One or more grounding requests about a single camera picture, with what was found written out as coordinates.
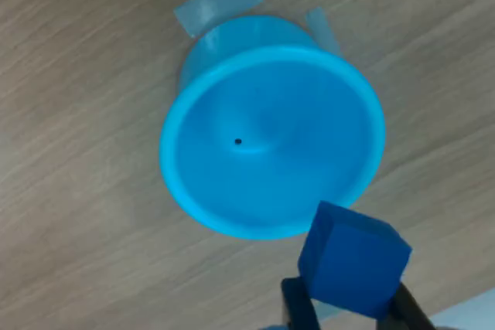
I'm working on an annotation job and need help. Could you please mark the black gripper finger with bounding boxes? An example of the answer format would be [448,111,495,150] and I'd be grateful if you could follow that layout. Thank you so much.
[377,281,436,330]
[280,276,322,330]

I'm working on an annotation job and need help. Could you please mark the blue cube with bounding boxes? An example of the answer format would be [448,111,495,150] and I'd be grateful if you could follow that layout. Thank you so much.
[296,200,413,320]

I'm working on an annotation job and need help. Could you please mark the blue plastic cup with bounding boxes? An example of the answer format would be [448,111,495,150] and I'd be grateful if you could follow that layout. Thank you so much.
[159,15,387,241]

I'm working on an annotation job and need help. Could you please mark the narrow grey-blue tape strip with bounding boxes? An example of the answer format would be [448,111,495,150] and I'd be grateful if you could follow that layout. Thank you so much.
[304,7,343,56]

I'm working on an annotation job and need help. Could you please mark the wide grey-blue tape piece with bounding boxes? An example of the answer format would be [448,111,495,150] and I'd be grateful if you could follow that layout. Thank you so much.
[172,0,265,39]

